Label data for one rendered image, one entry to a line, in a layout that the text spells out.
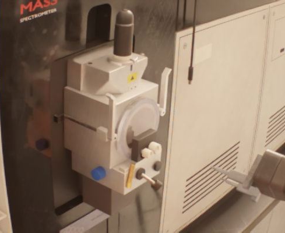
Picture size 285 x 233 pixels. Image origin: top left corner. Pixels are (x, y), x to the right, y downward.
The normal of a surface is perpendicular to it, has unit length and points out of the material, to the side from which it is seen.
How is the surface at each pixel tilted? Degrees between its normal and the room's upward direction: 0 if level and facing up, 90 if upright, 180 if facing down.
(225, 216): 0
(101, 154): 90
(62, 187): 90
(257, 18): 90
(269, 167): 44
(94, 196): 90
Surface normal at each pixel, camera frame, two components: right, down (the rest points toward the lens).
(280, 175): -0.08, -0.30
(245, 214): 0.06, -0.90
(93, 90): -0.60, 0.31
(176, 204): 0.79, 0.30
